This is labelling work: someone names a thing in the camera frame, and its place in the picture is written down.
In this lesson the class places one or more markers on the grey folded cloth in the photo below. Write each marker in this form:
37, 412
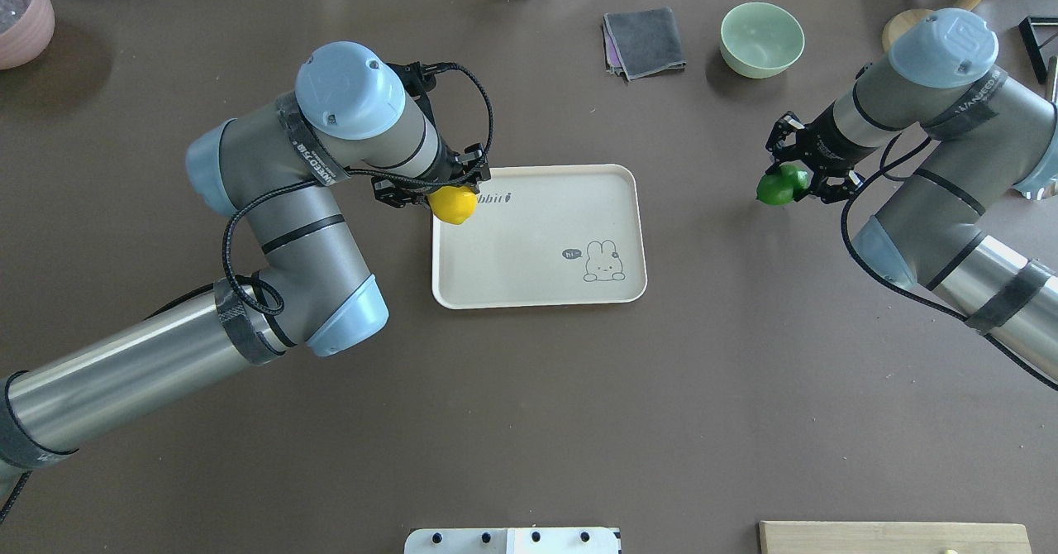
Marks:
648, 42

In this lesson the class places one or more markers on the light green bowl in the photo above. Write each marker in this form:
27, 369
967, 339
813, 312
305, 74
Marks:
760, 40

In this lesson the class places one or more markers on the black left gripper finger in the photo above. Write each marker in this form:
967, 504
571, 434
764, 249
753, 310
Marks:
398, 194
472, 168

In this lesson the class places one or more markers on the beige rabbit tray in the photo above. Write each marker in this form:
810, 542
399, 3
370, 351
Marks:
544, 236

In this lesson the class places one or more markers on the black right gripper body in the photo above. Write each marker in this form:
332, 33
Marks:
817, 148

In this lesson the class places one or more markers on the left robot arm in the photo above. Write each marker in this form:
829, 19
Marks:
293, 274

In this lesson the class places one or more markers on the yellow lemon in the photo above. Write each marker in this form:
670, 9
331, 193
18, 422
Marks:
453, 204

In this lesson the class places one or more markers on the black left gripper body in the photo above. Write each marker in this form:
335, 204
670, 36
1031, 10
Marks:
454, 171

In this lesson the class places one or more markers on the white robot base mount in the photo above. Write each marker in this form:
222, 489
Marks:
573, 539

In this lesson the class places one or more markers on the bamboo cutting board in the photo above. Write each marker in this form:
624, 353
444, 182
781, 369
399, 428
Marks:
829, 537

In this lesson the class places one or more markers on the purple cloth under grey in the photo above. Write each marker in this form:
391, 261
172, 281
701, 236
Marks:
614, 63

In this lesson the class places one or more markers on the green lime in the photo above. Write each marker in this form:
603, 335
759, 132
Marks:
783, 184

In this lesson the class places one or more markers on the steel scoop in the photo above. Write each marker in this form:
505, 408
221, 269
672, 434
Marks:
1051, 80

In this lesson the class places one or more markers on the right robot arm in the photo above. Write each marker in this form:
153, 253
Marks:
992, 134

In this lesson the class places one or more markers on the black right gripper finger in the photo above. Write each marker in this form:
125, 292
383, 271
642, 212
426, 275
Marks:
820, 187
782, 144

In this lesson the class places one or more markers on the pink ribbed cup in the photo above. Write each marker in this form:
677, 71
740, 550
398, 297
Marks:
27, 27

